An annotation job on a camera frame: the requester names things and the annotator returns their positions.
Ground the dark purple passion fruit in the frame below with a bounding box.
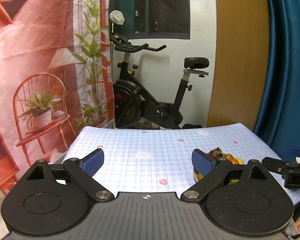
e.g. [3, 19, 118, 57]
[208, 147, 223, 159]

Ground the beige round plate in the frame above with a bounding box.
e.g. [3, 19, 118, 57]
[193, 168, 199, 182]

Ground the orange tangerine back left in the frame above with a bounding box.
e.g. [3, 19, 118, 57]
[223, 154, 234, 160]

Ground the orange tangerine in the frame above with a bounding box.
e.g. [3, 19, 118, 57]
[231, 158, 239, 164]
[223, 154, 234, 160]

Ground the orange tangerine back right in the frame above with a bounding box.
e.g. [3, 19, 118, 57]
[231, 158, 239, 164]

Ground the yellow lemon centre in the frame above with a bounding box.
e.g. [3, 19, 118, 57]
[236, 158, 244, 165]

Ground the blue plaid tablecloth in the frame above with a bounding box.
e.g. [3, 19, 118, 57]
[61, 122, 300, 207]

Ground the teal curtain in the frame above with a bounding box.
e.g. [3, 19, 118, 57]
[254, 0, 300, 162]

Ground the black exercise bike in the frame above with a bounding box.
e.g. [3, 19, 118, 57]
[110, 33, 210, 129]

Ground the printed room backdrop cloth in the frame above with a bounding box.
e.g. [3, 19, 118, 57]
[0, 0, 114, 194]

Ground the wooden door panel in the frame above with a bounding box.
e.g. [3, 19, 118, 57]
[207, 0, 270, 129]

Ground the white cloth on bike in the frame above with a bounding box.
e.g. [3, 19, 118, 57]
[109, 10, 125, 25]

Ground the dark window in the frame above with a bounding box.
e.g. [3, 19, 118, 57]
[109, 0, 190, 40]

